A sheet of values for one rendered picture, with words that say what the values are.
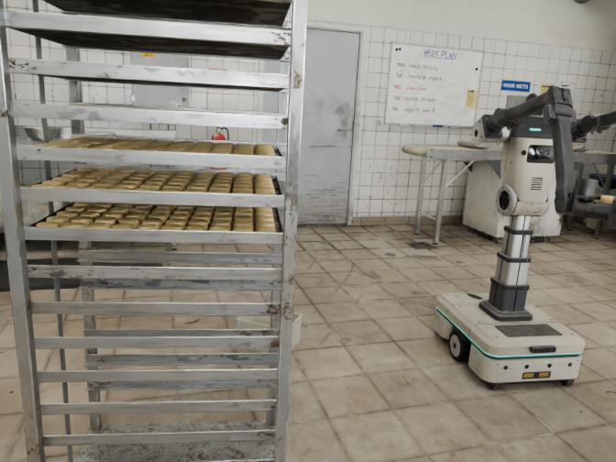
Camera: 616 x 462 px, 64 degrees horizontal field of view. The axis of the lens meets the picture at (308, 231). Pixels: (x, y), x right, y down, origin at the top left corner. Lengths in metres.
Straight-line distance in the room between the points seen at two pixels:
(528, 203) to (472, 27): 3.69
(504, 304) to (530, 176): 0.66
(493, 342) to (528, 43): 4.53
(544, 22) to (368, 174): 2.66
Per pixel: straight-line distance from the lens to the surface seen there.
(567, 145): 2.02
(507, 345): 2.54
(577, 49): 6.95
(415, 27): 5.72
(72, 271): 1.27
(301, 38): 1.12
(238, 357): 1.77
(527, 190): 2.60
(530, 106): 2.25
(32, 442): 1.47
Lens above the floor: 1.27
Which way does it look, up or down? 14 degrees down
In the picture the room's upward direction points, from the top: 3 degrees clockwise
